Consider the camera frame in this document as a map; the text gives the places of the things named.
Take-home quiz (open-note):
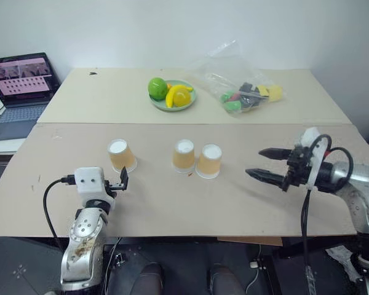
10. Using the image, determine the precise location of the yellow toy lemon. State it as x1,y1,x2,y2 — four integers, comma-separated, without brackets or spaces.
173,90,192,108

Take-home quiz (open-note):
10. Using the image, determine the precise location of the yellow sponge block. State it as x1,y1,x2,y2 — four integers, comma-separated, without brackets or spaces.
268,85,284,103

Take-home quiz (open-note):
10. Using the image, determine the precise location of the orange toy fruit slice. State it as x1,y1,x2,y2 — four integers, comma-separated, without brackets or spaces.
165,81,194,92

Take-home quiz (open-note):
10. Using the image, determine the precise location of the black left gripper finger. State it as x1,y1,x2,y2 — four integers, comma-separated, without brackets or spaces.
120,166,131,192

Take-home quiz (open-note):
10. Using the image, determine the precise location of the light green plate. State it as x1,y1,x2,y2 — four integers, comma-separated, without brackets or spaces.
148,79,199,112

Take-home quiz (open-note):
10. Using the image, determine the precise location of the dark rounded shape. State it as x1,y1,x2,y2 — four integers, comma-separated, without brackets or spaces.
208,262,246,295
134,262,166,295

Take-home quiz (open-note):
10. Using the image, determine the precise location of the orange paper cup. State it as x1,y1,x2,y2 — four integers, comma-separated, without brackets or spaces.
107,138,138,174
172,138,196,174
195,143,223,180

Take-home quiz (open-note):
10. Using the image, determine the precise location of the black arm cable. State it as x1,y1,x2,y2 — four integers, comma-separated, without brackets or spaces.
43,174,77,244
300,133,355,295

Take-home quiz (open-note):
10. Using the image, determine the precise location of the thin white cable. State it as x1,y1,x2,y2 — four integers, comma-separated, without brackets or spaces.
105,235,123,295

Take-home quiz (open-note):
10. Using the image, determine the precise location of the clear plastic bag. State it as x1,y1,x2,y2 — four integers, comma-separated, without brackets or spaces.
186,39,286,115

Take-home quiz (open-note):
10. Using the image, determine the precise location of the yellow toy banana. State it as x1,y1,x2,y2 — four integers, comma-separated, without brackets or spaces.
165,84,189,109

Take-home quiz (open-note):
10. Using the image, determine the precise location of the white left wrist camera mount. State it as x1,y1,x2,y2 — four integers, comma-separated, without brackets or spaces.
74,166,116,213

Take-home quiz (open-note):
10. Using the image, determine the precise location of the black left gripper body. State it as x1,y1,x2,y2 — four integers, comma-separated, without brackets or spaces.
103,180,125,199

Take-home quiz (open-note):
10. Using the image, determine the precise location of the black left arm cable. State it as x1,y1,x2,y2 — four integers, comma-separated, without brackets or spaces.
43,174,77,244

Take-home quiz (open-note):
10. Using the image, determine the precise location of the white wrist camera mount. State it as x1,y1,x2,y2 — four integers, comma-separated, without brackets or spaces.
74,166,116,213
294,126,333,190

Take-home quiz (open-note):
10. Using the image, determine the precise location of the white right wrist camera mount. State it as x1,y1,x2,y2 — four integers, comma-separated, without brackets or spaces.
294,126,333,190

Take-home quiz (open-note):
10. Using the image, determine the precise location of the grey open laptop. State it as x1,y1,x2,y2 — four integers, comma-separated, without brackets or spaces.
0,52,62,143

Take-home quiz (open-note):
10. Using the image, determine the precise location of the green toy fruit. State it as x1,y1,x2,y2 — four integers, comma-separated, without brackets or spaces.
220,91,242,113

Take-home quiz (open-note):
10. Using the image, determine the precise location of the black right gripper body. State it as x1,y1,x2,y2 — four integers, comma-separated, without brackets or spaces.
280,144,316,193

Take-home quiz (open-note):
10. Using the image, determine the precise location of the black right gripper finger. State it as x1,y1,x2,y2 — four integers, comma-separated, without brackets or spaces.
245,168,288,189
258,147,293,161

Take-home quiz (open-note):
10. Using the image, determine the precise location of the white power adapter with cable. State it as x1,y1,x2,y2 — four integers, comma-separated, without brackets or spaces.
244,244,264,295

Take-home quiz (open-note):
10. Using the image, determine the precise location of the green toy apple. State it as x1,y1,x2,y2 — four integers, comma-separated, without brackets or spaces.
148,76,168,100

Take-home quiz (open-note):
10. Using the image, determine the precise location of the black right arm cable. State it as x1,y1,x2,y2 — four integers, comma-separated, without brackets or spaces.
300,133,355,295

